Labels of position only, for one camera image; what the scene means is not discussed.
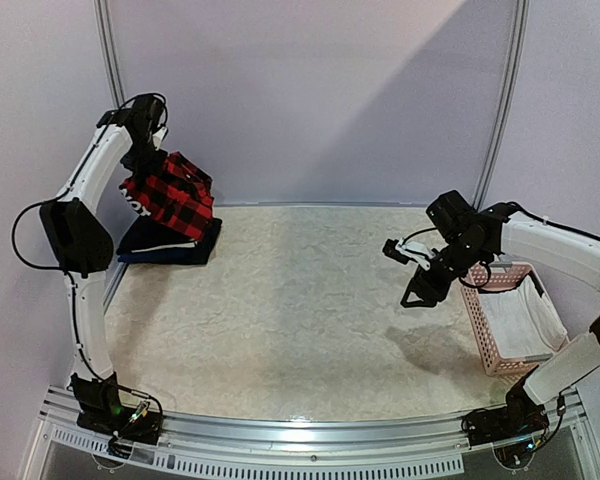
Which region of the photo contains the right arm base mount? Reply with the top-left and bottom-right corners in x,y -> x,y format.
461,395 -> 566,451

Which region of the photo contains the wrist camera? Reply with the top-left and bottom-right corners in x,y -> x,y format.
382,239 -> 434,271
151,126 -> 169,150

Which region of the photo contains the left aluminium corner post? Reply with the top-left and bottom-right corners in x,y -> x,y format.
93,0 -> 126,107

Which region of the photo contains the aluminium front rail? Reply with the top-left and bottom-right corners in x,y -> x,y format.
22,387 -> 600,479

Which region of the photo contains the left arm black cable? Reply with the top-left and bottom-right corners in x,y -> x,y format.
11,92 -> 169,274

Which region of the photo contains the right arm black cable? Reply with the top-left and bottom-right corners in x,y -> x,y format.
397,202 -> 600,291

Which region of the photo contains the folded navy blue garment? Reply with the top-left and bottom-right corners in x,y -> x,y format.
116,218 -> 223,266

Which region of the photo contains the folded black garment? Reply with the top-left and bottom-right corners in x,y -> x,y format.
116,217 -> 210,255

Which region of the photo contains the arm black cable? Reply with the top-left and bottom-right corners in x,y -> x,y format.
11,92 -> 169,274
397,202 -> 600,291

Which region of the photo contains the red black plaid shirt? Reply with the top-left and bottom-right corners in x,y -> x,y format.
119,152 -> 214,242

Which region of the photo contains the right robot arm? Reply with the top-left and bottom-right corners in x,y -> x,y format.
383,190 -> 600,436

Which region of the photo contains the aluminium corner post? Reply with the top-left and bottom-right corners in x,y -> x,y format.
472,0 -> 529,209
93,0 -> 126,107

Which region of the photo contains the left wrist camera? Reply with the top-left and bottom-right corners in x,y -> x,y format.
151,126 -> 169,150

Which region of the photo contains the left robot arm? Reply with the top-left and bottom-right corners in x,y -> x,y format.
39,93 -> 168,382

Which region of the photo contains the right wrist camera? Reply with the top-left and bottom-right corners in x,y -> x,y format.
382,239 -> 434,271

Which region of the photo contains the right aluminium corner post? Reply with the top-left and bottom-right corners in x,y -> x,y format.
472,0 -> 529,209

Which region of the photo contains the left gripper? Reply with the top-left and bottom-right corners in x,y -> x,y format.
121,131 -> 168,177

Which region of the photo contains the pink plastic laundry basket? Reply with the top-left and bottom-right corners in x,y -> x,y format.
461,262 -> 569,376

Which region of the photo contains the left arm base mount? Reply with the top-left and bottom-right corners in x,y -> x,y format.
69,373 -> 164,445

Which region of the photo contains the white cloth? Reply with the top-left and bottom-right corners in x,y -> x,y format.
479,273 -> 568,359

